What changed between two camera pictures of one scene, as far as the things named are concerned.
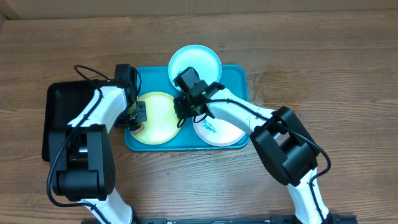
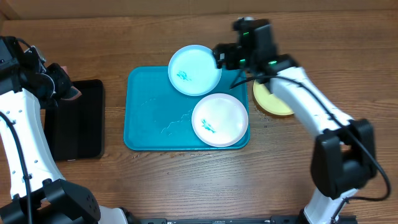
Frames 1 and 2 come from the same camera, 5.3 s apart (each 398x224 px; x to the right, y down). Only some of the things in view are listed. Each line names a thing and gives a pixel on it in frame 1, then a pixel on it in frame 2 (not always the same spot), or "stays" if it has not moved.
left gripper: [140, 112] to [64, 84]
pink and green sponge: [141, 129] to [74, 93]
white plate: [219, 132] stays
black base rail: [263, 219] stays
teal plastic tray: [157, 79] stays
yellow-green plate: [162, 122] to [269, 101]
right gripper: [184, 104] to [231, 54]
